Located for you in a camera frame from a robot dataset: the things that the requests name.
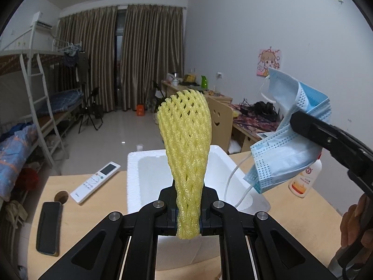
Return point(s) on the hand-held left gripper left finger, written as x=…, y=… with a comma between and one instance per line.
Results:
x=163, y=199

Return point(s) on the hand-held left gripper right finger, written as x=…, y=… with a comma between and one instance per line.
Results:
x=210, y=199

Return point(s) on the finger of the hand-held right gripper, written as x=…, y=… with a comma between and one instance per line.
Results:
x=361, y=180
x=326, y=135

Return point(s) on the white foam box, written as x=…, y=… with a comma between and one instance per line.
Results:
x=151, y=175

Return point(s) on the blue face mask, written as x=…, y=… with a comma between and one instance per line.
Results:
x=279, y=157

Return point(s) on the yellow foam fruit net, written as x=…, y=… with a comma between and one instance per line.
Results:
x=183, y=140

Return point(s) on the person's right hand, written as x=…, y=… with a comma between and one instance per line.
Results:
x=351, y=221

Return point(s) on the white lotion pump bottle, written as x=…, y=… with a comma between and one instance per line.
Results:
x=303, y=180

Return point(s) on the black headphones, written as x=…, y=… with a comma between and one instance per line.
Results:
x=263, y=108

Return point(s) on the white remote control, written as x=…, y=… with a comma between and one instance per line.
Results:
x=96, y=180

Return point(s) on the desk with patterned mat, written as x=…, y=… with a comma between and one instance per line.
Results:
x=253, y=124

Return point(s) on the wooden chair with smiley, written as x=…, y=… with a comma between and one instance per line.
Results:
x=220, y=119

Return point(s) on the orange plastic stool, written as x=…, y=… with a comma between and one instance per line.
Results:
x=141, y=110

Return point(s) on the wooden desk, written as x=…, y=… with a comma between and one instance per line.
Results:
x=189, y=89

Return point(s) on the green bottle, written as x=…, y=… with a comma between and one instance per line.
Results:
x=205, y=82

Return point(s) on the yellow bag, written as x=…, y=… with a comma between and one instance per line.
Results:
x=189, y=78

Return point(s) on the brown curtain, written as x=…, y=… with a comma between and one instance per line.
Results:
x=93, y=58
x=151, y=58

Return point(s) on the blue printed blanket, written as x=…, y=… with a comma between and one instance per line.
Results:
x=14, y=157

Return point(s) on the hanging dark clothes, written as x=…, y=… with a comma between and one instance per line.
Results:
x=77, y=61

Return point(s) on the white metal bunk bed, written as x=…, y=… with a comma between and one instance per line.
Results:
x=35, y=73

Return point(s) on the white air conditioner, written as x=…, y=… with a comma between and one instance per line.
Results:
x=43, y=20

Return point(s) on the cartoon wall poster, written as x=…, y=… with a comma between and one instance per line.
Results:
x=269, y=62

